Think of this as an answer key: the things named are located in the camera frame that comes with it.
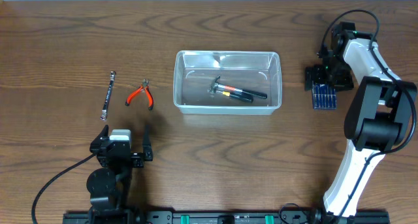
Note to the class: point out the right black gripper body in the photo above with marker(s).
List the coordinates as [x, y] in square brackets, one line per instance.
[336, 72]

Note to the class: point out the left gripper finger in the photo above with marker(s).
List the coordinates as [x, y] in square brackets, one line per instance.
[103, 135]
[146, 142]

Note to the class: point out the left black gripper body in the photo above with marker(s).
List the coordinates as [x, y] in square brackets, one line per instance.
[122, 155]

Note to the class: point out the silver black wrench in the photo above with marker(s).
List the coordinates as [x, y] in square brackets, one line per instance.
[104, 113]

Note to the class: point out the precision screwdriver set case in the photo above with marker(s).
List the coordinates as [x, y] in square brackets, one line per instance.
[323, 97]

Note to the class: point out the orange handled pliers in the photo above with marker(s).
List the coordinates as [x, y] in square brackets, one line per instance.
[144, 87]

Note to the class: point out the small claw hammer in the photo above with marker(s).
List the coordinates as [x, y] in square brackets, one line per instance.
[216, 85]

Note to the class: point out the black yellow screwdriver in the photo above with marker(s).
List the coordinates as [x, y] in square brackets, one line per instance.
[238, 96]

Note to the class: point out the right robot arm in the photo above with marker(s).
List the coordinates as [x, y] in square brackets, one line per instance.
[377, 118]

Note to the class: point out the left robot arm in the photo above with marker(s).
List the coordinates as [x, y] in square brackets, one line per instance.
[109, 185]

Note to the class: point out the clear plastic container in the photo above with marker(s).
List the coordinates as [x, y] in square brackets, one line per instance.
[195, 70]

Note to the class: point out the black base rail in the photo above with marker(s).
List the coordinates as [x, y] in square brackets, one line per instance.
[284, 216]

